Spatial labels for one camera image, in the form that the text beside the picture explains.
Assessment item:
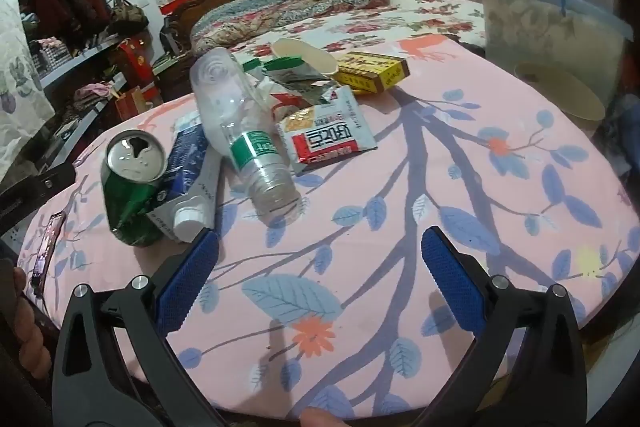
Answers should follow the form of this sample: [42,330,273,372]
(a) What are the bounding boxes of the pink cloth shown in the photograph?
[75,82,118,105]

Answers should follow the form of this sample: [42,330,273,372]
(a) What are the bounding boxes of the blue white toothpaste tube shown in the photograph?
[150,114,223,244]

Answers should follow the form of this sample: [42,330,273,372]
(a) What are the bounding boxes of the dark wooden nightstand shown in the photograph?
[152,52,196,100]

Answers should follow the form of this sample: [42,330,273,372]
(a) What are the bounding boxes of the white paper cup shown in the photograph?
[270,38,338,75]

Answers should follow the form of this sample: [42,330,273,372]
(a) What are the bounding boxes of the grey shelf rack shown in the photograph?
[15,0,166,168]

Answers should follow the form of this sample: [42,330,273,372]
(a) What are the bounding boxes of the beige round waste bin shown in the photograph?
[515,62,607,135]

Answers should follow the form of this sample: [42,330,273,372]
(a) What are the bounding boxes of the clear printed plastic wrapper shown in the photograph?
[272,74,341,105]

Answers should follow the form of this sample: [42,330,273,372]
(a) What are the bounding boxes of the white floral print bag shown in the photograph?
[0,0,56,142]

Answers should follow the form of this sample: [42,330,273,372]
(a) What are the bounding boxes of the camouflage handbag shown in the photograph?
[107,0,151,35]

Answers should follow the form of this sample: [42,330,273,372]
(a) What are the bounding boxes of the green drink can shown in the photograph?
[102,129,168,248]

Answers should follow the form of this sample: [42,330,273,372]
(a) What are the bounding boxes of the red gift box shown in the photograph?
[117,38,156,80]

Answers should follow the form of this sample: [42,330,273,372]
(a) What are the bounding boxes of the clear plastic bottle green label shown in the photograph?
[189,48,301,225]

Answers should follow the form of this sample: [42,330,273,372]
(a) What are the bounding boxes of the patchwork floral quilt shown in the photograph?
[190,0,396,55]

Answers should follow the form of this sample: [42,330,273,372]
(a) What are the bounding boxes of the person's right hand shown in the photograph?
[299,408,346,427]

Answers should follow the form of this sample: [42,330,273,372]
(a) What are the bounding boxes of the red clothes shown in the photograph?
[30,0,108,42]

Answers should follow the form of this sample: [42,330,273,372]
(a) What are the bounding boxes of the person's left hand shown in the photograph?
[12,267,53,380]

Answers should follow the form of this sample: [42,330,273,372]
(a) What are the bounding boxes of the pink leaf print tablecloth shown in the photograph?
[20,34,640,423]

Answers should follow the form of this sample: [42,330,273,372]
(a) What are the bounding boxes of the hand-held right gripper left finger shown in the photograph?
[52,227,221,427]

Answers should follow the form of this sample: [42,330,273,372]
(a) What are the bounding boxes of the white floral bedsheet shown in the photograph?
[227,0,488,62]

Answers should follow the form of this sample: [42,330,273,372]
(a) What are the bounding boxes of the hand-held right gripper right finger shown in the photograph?
[421,227,586,427]

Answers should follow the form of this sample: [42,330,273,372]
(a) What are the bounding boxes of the red gift bag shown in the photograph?
[115,87,161,118]

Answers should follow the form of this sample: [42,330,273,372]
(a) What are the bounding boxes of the yellow cardboard box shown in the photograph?
[332,51,410,95]

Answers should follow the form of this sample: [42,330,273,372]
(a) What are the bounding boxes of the red white sachet packet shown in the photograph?
[277,89,378,178]

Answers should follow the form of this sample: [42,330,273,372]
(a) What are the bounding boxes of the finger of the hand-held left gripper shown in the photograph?
[27,212,67,294]
[0,162,77,214]

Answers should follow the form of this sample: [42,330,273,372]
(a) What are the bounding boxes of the green white wrapper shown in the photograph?
[242,56,313,80]

